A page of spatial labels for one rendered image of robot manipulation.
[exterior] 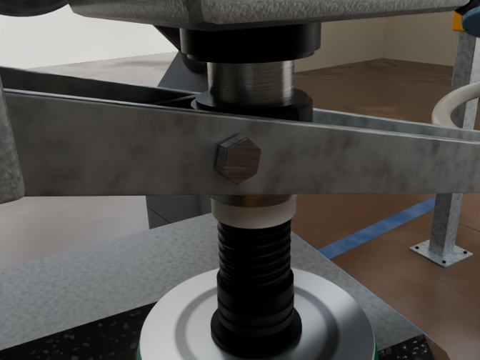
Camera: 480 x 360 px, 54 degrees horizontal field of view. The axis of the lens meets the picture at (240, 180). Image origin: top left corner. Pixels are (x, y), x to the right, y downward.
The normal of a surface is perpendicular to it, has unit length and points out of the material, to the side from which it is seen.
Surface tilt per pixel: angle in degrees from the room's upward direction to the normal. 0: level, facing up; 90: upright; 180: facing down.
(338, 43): 90
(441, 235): 90
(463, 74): 90
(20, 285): 0
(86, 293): 0
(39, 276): 0
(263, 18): 112
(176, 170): 90
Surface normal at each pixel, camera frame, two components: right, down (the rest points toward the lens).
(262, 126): 0.55, 0.30
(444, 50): -0.80, 0.25
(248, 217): -0.11, 0.38
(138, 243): -0.03, -0.92
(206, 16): 0.18, 0.62
